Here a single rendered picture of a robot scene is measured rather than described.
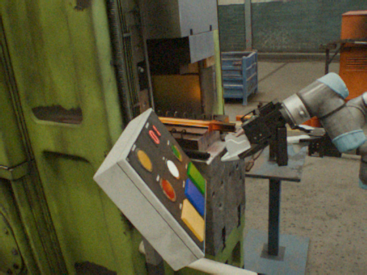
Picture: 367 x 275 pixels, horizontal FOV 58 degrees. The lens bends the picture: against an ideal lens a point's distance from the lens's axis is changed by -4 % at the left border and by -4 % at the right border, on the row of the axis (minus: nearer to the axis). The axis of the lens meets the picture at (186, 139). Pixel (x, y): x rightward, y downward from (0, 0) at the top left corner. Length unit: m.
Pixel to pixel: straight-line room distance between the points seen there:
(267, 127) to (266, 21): 8.37
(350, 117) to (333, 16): 8.00
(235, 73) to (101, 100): 4.19
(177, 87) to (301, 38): 7.48
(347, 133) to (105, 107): 0.68
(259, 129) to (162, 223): 0.35
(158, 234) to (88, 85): 0.55
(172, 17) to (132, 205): 0.68
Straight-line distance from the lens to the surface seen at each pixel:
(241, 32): 9.46
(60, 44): 1.22
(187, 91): 1.66
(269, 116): 0.88
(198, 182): 0.94
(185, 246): 0.74
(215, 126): 1.37
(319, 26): 8.92
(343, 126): 0.89
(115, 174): 0.67
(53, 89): 1.30
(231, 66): 5.14
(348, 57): 4.80
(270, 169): 1.76
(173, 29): 1.17
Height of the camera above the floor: 1.46
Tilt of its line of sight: 21 degrees down
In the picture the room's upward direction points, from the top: 5 degrees counter-clockwise
